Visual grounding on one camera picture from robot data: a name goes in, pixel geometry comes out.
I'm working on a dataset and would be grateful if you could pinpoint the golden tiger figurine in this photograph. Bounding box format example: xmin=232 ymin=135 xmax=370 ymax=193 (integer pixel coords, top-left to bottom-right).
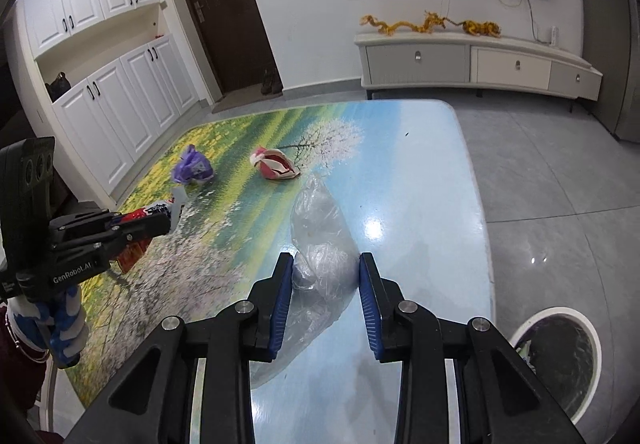
xmin=460 ymin=20 xmax=501 ymax=38

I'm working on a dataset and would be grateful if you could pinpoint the brown door mat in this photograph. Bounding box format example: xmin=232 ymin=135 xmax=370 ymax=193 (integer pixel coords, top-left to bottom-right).
xmin=212 ymin=84 xmax=283 ymax=114

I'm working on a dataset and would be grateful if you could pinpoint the grey double door refrigerator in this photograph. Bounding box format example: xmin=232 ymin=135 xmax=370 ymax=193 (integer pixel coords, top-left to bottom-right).
xmin=582 ymin=0 xmax=639 ymax=143

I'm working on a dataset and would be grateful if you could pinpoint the golden dragon figurine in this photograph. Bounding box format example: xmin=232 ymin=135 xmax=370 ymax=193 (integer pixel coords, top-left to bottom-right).
xmin=359 ymin=12 xmax=446 ymax=36

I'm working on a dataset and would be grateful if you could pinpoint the red white paper box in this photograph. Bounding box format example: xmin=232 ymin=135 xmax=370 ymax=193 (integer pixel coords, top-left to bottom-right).
xmin=250 ymin=146 xmax=300 ymax=181

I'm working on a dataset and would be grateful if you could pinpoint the pair of dark shoes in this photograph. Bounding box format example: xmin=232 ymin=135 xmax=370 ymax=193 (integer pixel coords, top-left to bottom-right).
xmin=260 ymin=70 xmax=283 ymax=95

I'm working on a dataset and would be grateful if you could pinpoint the red yellow snack packet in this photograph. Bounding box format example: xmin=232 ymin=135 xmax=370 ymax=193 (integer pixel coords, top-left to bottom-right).
xmin=115 ymin=188 xmax=186 ymax=274

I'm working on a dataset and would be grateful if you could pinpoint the dark brown entrance door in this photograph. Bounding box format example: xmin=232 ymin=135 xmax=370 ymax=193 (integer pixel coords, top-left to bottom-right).
xmin=187 ymin=0 xmax=279 ymax=94

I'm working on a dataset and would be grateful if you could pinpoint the white TV console cabinet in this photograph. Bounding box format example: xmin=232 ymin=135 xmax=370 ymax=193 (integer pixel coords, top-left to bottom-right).
xmin=355 ymin=32 xmax=603 ymax=102

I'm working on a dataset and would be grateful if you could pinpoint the clear plastic bag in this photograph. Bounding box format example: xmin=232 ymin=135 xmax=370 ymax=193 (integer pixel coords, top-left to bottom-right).
xmin=250 ymin=173 xmax=359 ymax=389

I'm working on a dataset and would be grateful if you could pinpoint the white round trash bin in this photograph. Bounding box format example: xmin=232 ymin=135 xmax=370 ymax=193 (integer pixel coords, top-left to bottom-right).
xmin=510 ymin=306 xmax=603 ymax=424

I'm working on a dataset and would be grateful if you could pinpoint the left hand blue white glove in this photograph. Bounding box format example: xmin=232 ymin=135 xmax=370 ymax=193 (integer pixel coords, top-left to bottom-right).
xmin=6 ymin=285 xmax=89 ymax=369

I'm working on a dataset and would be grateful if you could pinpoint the purple plastic bag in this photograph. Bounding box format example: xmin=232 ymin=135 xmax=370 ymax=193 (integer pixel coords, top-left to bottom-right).
xmin=171 ymin=144 xmax=215 ymax=185

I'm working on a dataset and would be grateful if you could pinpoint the black handbag on shelf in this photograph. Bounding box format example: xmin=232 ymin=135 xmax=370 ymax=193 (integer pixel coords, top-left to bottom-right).
xmin=46 ymin=72 xmax=72 ymax=103

